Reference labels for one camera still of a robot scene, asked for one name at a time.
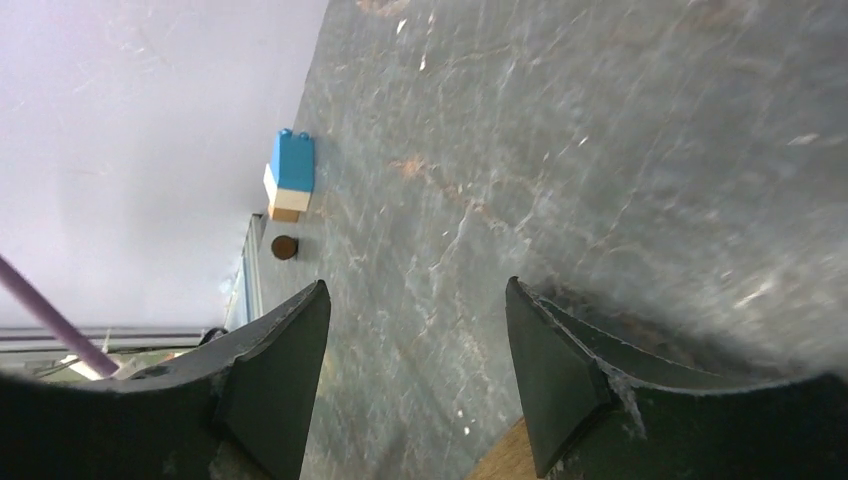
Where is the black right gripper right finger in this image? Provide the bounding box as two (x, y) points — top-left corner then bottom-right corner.
(505, 278), (847, 479)

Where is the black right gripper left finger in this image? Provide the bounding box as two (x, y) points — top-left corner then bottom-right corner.
(1, 280), (331, 479)

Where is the blue white wooden block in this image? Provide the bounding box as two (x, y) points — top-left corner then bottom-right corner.
(263, 128), (315, 223)

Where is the small black object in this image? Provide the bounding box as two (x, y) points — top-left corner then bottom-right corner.
(270, 235), (299, 261)

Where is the brown cloth napkin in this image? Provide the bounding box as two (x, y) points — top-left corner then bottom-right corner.
(465, 417), (537, 480)

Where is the aluminium frame rail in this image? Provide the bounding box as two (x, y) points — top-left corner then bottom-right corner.
(1, 214), (267, 376)

